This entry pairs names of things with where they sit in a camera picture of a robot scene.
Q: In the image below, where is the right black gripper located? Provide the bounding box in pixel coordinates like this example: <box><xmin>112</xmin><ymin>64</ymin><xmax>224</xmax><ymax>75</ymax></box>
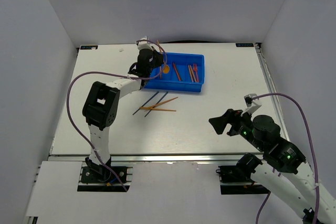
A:
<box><xmin>208</xmin><ymin>106</ymin><xmax>266</xmax><ymax>152</ymax></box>

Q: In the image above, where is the dark blue plastic knife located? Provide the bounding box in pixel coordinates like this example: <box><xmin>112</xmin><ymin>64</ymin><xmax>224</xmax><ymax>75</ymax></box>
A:
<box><xmin>172</xmin><ymin>62</ymin><xmax>182</xmax><ymax>80</ymax></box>

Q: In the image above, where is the red-orange plastic knife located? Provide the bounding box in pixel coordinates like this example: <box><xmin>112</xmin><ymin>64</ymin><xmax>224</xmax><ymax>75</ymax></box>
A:
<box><xmin>172</xmin><ymin>62</ymin><xmax>183</xmax><ymax>81</ymax></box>

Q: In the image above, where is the red-orange plastic fork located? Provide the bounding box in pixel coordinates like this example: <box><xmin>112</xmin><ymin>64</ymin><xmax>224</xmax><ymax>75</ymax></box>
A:
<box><xmin>193</xmin><ymin>63</ymin><xmax>199</xmax><ymax>82</ymax></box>

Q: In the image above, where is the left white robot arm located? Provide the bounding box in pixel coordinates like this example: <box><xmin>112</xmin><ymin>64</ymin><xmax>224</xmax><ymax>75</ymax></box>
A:
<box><xmin>82</xmin><ymin>48</ymin><xmax>164</xmax><ymax>182</ymax></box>

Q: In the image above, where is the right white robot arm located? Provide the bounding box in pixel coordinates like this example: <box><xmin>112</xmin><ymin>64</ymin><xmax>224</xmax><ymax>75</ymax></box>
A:
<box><xmin>208</xmin><ymin>109</ymin><xmax>335</xmax><ymax>223</ymax></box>

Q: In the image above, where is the blue divided plastic tray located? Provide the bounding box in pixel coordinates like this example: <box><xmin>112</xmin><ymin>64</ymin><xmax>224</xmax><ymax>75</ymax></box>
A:
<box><xmin>145</xmin><ymin>52</ymin><xmax>205</xmax><ymax>93</ymax></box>

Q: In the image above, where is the dark blue chopstick left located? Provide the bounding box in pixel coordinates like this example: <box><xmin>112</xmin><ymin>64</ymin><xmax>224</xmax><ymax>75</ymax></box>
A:
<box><xmin>132</xmin><ymin>91</ymin><xmax>159</xmax><ymax>115</ymax></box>

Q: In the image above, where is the orange chopstick upper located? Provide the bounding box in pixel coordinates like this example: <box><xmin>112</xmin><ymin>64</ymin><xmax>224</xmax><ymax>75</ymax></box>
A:
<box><xmin>156</xmin><ymin>97</ymin><xmax>177</xmax><ymax>108</ymax></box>

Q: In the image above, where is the orange chopstick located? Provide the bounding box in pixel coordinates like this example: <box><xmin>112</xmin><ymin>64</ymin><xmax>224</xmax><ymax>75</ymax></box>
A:
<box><xmin>140</xmin><ymin>107</ymin><xmax>176</xmax><ymax>112</ymax></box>
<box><xmin>156</xmin><ymin>97</ymin><xmax>177</xmax><ymax>108</ymax></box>

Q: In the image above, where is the orange chopstick lower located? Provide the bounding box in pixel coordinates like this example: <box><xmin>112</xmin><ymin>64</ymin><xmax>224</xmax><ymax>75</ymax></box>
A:
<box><xmin>140</xmin><ymin>107</ymin><xmax>176</xmax><ymax>112</ymax></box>

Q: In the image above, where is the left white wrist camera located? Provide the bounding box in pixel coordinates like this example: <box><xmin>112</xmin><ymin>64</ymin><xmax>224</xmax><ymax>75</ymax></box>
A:
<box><xmin>136</xmin><ymin>36</ymin><xmax>153</xmax><ymax>51</ymax></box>

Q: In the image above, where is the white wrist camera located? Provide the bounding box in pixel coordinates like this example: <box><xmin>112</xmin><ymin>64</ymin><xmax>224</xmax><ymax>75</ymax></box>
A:
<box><xmin>243</xmin><ymin>93</ymin><xmax>262</xmax><ymax>115</ymax></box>
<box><xmin>136</xmin><ymin>36</ymin><xmax>153</xmax><ymax>51</ymax></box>

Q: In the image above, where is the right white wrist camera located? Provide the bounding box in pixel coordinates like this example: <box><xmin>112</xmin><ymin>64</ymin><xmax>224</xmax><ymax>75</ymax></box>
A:
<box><xmin>243</xmin><ymin>93</ymin><xmax>262</xmax><ymax>115</ymax></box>

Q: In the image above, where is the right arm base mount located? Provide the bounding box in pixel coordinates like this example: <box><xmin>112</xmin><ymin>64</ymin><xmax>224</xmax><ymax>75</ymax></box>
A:
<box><xmin>216</xmin><ymin>165</ymin><xmax>269</xmax><ymax>195</ymax></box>

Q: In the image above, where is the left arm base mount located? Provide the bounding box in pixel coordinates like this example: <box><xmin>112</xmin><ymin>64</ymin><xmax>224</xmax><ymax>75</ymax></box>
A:
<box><xmin>77</xmin><ymin>165</ymin><xmax>133</xmax><ymax>193</ymax></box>

